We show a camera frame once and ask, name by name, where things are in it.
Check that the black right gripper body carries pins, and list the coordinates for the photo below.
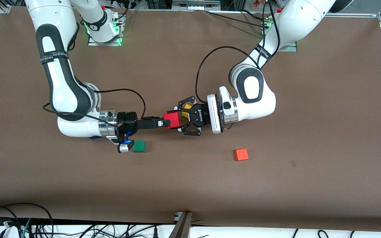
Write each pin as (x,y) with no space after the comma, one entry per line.
(126,122)

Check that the grey power strip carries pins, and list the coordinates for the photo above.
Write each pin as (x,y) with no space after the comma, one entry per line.
(195,5)

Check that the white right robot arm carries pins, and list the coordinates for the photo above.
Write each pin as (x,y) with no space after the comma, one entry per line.
(61,89)

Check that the blue wooden cube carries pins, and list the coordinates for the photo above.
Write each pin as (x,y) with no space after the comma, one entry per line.
(94,137)

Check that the aluminium corner bracket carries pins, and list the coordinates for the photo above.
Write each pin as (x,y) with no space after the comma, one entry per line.
(5,10)

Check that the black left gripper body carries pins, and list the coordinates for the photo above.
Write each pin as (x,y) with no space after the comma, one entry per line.
(201,115)

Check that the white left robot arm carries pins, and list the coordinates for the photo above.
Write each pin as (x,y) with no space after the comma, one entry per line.
(253,99)

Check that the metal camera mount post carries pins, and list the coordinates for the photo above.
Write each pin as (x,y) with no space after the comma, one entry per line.
(182,228)

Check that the red wooden cube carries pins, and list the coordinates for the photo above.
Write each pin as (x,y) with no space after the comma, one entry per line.
(174,120)

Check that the green wooden cube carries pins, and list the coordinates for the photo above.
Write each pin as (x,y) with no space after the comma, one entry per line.
(140,146)

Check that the yellow wooden cube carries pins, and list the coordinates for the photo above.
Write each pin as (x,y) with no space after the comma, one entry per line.
(188,107)

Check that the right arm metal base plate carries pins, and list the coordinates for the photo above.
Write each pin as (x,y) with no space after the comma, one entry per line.
(104,44)

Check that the orange wooden cube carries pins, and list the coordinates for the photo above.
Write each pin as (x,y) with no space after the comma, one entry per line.
(241,155)

